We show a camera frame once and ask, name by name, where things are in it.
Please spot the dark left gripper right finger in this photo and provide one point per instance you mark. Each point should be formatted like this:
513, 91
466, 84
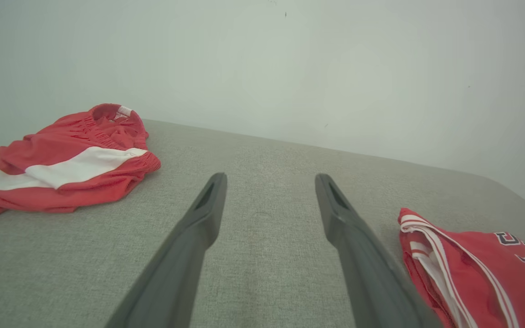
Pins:
372, 282

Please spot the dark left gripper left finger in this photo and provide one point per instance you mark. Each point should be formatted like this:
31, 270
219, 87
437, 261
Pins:
176, 273

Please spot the red basketball jersey white trim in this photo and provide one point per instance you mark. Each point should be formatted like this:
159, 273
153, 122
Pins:
481, 273

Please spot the red shorts white stripe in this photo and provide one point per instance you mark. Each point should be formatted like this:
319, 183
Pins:
62, 187

